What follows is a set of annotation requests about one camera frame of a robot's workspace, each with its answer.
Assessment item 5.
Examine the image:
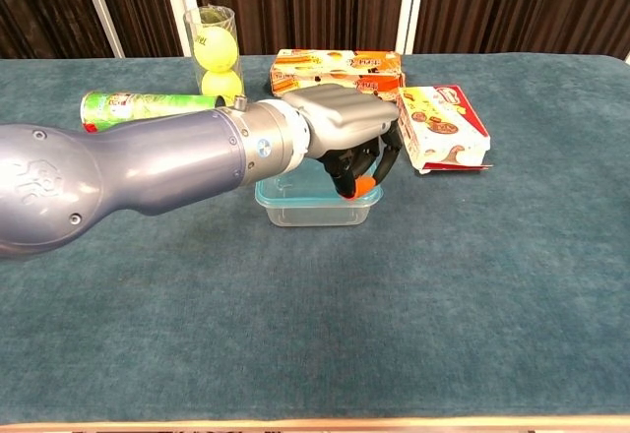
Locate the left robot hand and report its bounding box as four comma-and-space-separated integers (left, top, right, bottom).
283, 83, 404, 201

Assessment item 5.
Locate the blue plastic container lid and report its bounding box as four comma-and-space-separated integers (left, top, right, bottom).
254, 156, 384, 214

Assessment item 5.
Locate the clear plastic food container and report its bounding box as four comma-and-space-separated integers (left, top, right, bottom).
258, 159, 380, 228

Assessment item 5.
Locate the long orange biscuit box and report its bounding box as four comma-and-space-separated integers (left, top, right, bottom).
269, 48, 407, 103

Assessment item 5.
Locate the red white cookie box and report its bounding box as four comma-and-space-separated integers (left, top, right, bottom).
396, 85, 493, 175

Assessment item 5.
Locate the dark brown pleated curtain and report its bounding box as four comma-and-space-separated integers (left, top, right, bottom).
0, 0, 630, 60

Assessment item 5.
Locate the yellow tennis ball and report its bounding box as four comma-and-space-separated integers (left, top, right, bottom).
201, 68, 244, 99
193, 27, 239, 71

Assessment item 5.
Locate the clear tennis ball tube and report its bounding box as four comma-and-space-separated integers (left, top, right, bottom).
183, 5, 247, 109

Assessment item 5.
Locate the teal tablecloth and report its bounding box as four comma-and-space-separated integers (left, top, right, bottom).
0, 52, 630, 424

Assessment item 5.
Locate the green chips can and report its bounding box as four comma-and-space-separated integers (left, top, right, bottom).
80, 91, 227, 134

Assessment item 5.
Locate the thin grey frame post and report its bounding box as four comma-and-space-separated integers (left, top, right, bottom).
76, 0, 125, 59

